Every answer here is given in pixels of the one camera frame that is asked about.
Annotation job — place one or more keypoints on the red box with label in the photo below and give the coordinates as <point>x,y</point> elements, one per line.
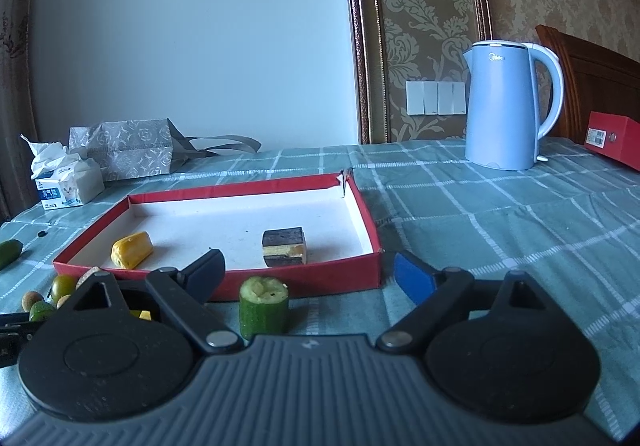
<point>617,139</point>

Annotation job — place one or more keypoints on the green lime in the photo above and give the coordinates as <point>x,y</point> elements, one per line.
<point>41,311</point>

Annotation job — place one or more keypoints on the brown wooden headboard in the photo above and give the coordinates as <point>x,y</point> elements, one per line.
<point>595,71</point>

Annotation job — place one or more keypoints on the light blue electric kettle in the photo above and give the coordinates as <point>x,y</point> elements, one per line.
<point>500,116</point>

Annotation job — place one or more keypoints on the long cucumber half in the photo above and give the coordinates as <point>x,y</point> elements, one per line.
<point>10,253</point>

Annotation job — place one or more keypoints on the brown kiwi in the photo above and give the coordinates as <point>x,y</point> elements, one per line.
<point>30,301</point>
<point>63,301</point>

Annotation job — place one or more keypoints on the white tissue pack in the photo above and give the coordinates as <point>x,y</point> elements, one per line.
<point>65,181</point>

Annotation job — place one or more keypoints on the green tomato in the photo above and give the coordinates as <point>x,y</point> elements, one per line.
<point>63,287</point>

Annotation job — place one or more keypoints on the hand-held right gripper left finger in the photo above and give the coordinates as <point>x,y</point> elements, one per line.
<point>204,273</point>

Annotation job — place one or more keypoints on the small eggplant piece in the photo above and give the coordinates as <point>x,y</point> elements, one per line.
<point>284,248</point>

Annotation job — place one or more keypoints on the green plaid cloth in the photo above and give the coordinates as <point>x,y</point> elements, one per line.
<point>500,226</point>

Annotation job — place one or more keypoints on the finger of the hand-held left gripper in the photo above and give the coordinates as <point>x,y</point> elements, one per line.
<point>20,319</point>

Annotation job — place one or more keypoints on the short cucumber piece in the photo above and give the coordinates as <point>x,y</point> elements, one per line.
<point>264,311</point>

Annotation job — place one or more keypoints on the grey patterned gift bag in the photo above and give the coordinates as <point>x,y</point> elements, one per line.
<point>130,146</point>

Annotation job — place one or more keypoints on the round eggplant piece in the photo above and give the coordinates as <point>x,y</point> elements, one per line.
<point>89,274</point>

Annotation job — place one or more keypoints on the yellow pepper piece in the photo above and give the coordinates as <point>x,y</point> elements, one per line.
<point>141,315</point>
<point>131,250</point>

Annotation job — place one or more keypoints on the brown curtain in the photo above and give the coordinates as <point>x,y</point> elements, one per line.
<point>12,76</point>

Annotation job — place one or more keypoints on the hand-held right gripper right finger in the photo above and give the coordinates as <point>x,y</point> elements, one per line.
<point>412,276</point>

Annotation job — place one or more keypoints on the red cardboard box tray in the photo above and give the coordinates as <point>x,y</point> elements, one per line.
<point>225,226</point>

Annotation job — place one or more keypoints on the white wall switch panel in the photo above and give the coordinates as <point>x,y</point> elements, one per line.
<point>435,98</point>

